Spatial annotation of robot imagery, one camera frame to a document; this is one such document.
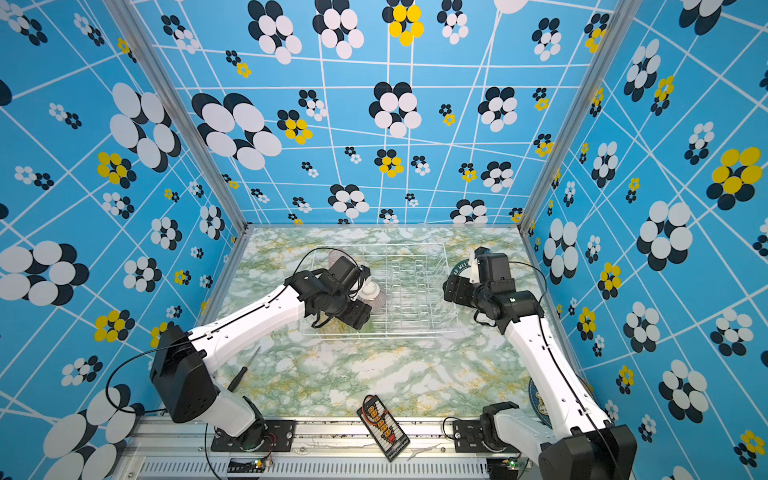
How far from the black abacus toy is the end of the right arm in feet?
1.15

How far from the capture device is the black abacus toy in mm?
722

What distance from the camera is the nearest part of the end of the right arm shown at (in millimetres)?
522
